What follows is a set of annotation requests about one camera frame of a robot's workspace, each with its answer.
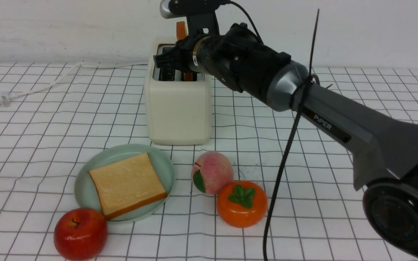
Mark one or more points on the light green plate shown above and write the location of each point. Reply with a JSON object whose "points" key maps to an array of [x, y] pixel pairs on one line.
{"points": [[87, 196]]}

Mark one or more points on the orange persimmon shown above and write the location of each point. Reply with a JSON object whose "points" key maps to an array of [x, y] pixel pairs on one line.
{"points": [[241, 203]]}

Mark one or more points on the red apple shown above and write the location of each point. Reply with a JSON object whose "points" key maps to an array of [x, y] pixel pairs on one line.
{"points": [[80, 234]]}

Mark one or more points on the toast slice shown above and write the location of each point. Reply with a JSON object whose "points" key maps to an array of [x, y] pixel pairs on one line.
{"points": [[181, 33], [127, 185]]}

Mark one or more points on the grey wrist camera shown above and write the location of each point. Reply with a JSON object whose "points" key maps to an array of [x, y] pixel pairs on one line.
{"points": [[200, 14]]}

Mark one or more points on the white checkered tablecloth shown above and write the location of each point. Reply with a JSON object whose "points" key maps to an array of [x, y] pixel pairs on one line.
{"points": [[46, 138]]}

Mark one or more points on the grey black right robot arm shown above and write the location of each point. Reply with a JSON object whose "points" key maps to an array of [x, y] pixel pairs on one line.
{"points": [[385, 150]]}

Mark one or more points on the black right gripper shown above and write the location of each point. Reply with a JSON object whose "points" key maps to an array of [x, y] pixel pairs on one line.
{"points": [[180, 57]]}

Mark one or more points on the pink peach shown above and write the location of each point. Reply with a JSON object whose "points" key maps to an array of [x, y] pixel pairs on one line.
{"points": [[211, 172]]}

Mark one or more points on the cream white toaster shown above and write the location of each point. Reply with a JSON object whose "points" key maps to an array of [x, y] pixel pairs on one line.
{"points": [[178, 112]]}

